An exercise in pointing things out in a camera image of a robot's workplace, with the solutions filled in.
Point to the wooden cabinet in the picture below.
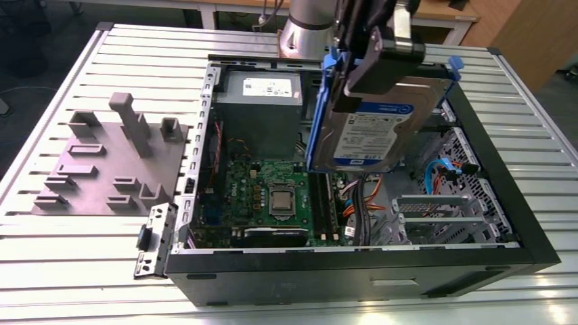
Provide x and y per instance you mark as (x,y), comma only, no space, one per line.
(532,34)

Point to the green motherboard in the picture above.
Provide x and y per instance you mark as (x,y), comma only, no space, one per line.
(243,183)

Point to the hard disk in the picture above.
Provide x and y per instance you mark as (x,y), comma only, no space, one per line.
(370,135)

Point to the CPU socket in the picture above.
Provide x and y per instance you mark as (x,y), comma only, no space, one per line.
(282,216)

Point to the silver card retention bracket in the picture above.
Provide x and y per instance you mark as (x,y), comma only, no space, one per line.
(160,237)

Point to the silver CPU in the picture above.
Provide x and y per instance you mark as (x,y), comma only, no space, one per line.
(282,200)

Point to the grey parts rack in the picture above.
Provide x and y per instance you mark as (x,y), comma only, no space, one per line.
(112,162)

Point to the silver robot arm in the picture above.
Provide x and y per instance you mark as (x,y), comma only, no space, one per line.
(307,37)

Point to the black RAM slot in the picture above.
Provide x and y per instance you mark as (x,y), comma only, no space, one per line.
(330,203)
(316,203)

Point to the wooden desk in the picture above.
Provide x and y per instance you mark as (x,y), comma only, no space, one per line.
(442,10)

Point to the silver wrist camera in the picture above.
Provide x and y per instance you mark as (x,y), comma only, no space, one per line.
(402,20)

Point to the grey power supply unit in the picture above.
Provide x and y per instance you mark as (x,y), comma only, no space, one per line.
(258,128)

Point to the black open PC case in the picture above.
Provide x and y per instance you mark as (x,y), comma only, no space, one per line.
(315,277)

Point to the black graphics card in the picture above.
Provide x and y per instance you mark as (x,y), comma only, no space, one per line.
(271,237)

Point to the silver disk bay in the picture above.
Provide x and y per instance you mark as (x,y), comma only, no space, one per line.
(442,220)

